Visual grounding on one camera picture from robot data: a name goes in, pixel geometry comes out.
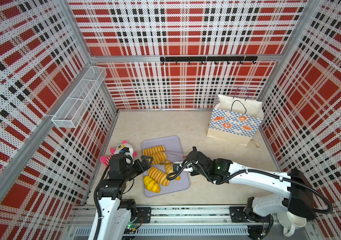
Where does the steel tongs red handle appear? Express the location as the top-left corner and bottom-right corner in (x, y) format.
(165, 151), (186, 159)

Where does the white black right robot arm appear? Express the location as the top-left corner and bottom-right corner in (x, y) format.
(166, 148), (334, 221)

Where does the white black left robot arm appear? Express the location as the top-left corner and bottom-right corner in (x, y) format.
(88, 153), (153, 240)

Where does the upper ridged long bread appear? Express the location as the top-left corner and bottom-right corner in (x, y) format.
(142, 145), (165, 156)

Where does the ridged long bread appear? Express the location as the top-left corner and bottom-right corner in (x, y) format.
(142, 145), (165, 156)
(148, 167), (170, 187)
(151, 152), (167, 165)

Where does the lower ridged long bread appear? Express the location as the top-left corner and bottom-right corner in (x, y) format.
(148, 167), (170, 187)

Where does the yellow orange striped bread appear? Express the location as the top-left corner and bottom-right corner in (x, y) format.
(143, 176), (160, 193)

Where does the striped croissant bread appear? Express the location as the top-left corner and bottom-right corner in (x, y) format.
(164, 160), (174, 174)

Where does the blue checkered paper bag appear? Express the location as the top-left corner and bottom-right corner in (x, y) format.
(207, 95), (264, 146)

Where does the lavender plastic tray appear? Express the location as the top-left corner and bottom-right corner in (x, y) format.
(141, 136), (190, 198)

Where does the pink striped plush toy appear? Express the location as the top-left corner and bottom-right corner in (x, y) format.
(100, 141), (137, 166)

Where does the white ceramic mug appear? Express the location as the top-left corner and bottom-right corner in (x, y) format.
(277, 212), (307, 237)

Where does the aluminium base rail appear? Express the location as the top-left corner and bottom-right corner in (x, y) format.
(65, 204), (312, 240)

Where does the white wire mesh basket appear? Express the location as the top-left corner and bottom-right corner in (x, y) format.
(52, 66), (106, 129)

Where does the black wall hook rail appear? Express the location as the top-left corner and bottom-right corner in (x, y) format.
(159, 56), (258, 64)

